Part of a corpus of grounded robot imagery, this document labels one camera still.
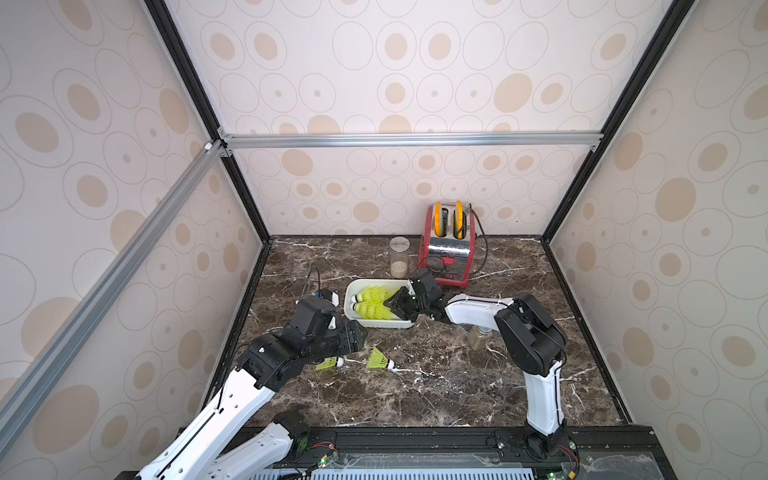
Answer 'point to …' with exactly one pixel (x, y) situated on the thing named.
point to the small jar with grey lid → (477, 336)
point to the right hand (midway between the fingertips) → (379, 310)
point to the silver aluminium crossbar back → (408, 140)
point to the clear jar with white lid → (399, 256)
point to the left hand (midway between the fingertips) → (364, 335)
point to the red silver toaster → (449, 242)
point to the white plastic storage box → (355, 285)
